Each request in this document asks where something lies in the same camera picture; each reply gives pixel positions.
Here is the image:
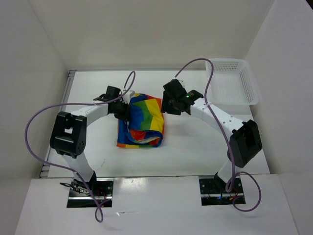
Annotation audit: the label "rainbow striped shorts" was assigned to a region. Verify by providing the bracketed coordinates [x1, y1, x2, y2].
[116, 93, 165, 148]

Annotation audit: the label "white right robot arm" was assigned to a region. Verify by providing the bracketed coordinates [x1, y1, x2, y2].
[161, 79, 263, 192]

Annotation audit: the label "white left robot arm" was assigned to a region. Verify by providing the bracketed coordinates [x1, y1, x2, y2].
[50, 86, 135, 196]

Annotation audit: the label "white perforated plastic basket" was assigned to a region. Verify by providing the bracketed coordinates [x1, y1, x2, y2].
[205, 58, 259, 106]

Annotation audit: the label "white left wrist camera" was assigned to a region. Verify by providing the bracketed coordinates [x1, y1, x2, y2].
[122, 90, 135, 104]

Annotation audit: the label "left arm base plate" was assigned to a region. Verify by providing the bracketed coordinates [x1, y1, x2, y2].
[60, 178, 114, 208]

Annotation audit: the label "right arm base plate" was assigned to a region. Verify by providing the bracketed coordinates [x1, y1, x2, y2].
[199, 176, 246, 206]

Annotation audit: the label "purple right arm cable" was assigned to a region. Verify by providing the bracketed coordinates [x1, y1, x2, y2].
[174, 58, 263, 212]

